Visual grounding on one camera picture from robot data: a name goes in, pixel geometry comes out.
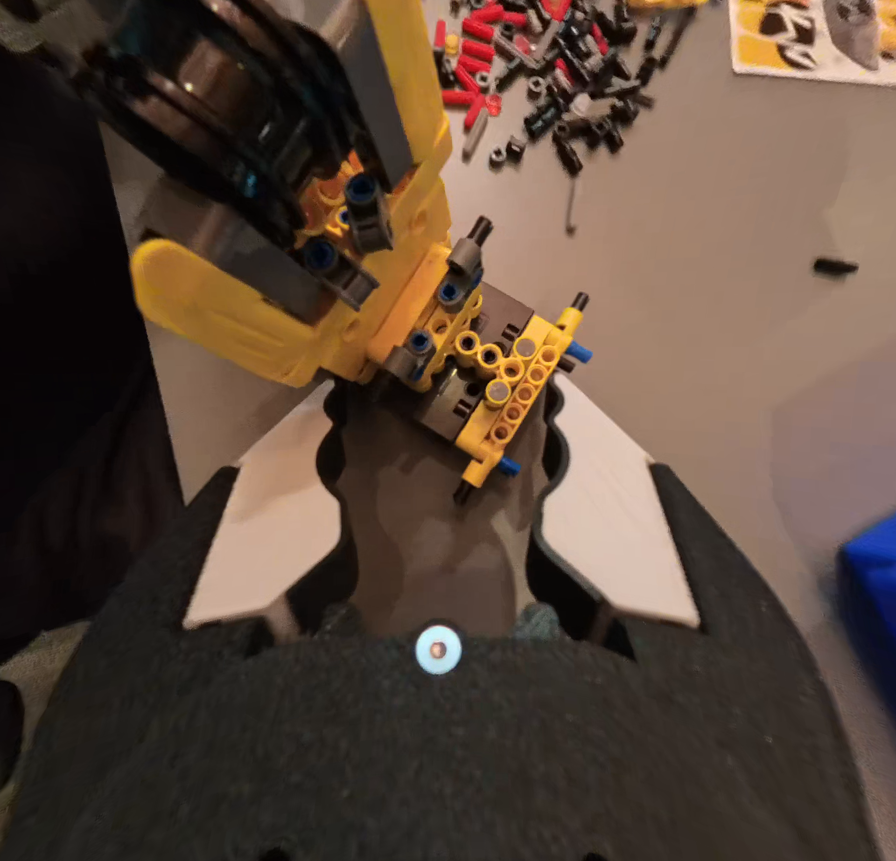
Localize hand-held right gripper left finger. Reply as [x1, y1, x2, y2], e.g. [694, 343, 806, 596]
[183, 385, 359, 643]

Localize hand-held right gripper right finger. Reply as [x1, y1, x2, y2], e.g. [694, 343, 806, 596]
[525, 377, 701, 651]

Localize black toy wheel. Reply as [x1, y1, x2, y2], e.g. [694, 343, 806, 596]
[77, 0, 365, 248]

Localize yellow brick wheel assembly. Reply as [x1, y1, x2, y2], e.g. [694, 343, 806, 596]
[129, 0, 485, 391]

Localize pile of loose toy pieces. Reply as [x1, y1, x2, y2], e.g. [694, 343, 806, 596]
[419, 0, 730, 176]

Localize long black toy axle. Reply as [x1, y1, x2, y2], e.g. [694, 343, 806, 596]
[658, 6, 701, 66]

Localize nested blue plastic bins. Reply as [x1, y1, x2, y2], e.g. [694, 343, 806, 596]
[836, 514, 896, 723]

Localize toy instruction booklet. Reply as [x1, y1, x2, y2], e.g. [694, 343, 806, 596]
[727, 0, 896, 90]

